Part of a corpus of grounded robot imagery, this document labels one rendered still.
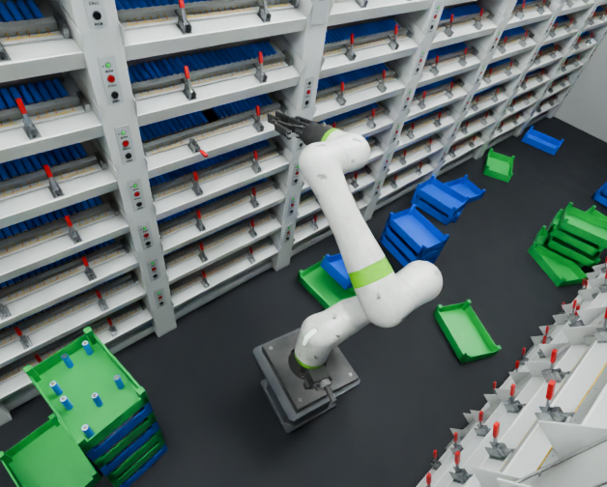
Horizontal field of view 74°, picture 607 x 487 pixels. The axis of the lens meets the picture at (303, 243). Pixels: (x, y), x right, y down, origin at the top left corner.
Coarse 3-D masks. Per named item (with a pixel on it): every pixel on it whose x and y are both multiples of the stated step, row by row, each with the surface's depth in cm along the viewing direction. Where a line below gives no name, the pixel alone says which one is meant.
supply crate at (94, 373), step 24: (96, 336) 127; (48, 360) 121; (72, 360) 126; (96, 360) 127; (48, 384) 120; (72, 384) 121; (96, 384) 122; (72, 408) 117; (96, 408) 117; (120, 408) 118; (72, 432) 112; (96, 432) 113
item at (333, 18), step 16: (336, 0) 139; (352, 0) 143; (368, 0) 147; (384, 0) 151; (400, 0) 155; (416, 0) 160; (432, 0) 166; (336, 16) 138; (352, 16) 143; (368, 16) 149
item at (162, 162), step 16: (272, 96) 159; (272, 112) 155; (288, 112) 157; (224, 128) 144; (272, 128) 152; (176, 144) 134; (208, 144) 138; (224, 144) 140; (240, 144) 146; (160, 160) 129; (176, 160) 131; (192, 160) 136
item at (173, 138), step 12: (264, 108) 151; (276, 108) 156; (228, 120) 143; (240, 120) 146; (180, 132) 133; (192, 132) 135; (204, 132) 139; (216, 132) 140; (144, 144) 127; (156, 144) 128; (168, 144) 132; (180, 144) 133
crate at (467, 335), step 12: (468, 300) 217; (444, 312) 218; (456, 312) 219; (468, 312) 219; (444, 324) 208; (456, 324) 214; (468, 324) 215; (480, 324) 210; (456, 336) 209; (468, 336) 210; (480, 336) 211; (456, 348) 200; (468, 348) 205; (480, 348) 206; (492, 348) 204; (468, 360) 198
